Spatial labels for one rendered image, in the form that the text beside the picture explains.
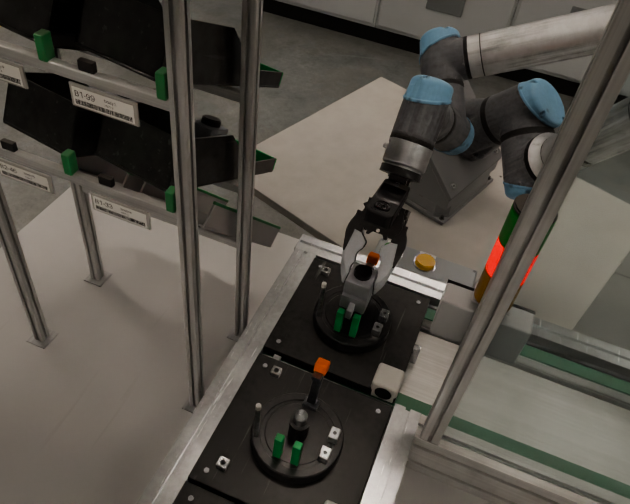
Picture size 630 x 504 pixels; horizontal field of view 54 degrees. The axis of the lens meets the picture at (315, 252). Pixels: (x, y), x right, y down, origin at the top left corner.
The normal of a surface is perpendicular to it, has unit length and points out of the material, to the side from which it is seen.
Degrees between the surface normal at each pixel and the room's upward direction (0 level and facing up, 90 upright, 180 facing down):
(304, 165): 0
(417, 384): 0
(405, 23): 90
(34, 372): 0
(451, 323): 90
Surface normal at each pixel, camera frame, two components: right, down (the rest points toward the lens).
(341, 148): 0.11, -0.70
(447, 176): 0.60, -0.14
